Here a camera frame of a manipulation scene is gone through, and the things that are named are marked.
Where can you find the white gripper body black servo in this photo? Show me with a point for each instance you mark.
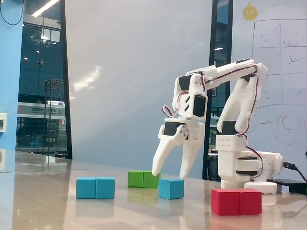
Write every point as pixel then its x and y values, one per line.
pixel 194 131

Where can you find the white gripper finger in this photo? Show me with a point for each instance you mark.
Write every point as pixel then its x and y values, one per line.
pixel 189 155
pixel 165 153

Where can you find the small blue cube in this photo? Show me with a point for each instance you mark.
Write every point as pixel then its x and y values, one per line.
pixel 170 189

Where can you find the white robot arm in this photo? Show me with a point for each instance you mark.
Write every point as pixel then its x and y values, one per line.
pixel 239 103

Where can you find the long green block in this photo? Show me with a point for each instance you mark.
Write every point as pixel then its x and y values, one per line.
pixel 141 179

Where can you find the long red block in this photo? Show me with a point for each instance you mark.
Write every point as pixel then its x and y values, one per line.
pixel 236 201

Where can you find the long blue block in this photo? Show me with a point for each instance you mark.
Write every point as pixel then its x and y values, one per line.
pixel 95 188

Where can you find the large white glossy panel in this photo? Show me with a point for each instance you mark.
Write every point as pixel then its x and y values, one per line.
pixel 134 83

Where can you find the whiteboard with marker drawings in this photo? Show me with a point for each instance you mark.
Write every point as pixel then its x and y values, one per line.
pixel 280 83

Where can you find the black power adapter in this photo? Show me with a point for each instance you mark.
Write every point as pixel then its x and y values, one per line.
pixel 287 185

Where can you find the yellow round sticker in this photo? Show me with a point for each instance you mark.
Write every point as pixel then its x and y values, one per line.
pixel 250 12

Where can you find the black window frame post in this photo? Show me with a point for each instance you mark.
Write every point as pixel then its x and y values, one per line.
pixel 65 79
pixel 217 36

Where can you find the white wall switch box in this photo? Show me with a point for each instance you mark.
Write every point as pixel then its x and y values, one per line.
pixel 3 122

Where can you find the light blue wall panel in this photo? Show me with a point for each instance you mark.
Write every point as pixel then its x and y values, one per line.
pixel 9 83

